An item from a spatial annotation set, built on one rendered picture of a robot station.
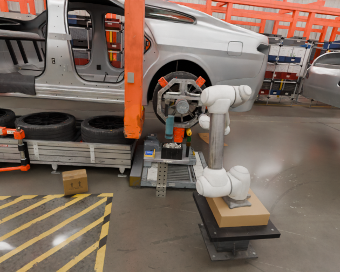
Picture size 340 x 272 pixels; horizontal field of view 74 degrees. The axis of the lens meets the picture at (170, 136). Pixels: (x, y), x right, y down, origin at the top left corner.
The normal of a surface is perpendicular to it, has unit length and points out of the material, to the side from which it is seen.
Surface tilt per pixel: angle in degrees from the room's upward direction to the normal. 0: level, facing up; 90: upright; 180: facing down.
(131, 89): 90
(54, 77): 92
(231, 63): 90
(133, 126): 90
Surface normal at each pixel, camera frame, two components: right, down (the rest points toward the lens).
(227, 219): 0.15, 0.37
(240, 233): 0.07, -0.93
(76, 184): 0.43, 0.36
